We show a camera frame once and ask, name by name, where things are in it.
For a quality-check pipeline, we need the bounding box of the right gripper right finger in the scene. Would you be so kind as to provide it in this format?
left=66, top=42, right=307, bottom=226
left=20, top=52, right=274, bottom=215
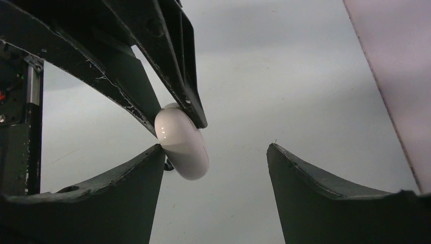
left=266, top=143, right=430, bottom=243

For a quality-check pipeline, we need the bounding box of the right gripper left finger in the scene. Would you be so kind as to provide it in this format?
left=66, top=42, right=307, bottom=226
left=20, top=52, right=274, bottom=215
left=1, top=144, right=165, bottom=243

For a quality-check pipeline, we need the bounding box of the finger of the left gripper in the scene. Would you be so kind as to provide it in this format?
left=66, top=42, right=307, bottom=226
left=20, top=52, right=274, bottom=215
left=1, top=1, right=160, bottom=134
left=104, top=1, right=207, bottom=129

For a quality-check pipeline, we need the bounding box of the white earbud charging case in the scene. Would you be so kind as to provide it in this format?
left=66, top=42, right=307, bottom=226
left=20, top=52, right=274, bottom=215
left=155, top=103, right=209, bottom=180

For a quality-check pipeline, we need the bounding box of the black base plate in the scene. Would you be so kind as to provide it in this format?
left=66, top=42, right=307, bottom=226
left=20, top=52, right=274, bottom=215
left=1, top=42, right=44, bottom=196

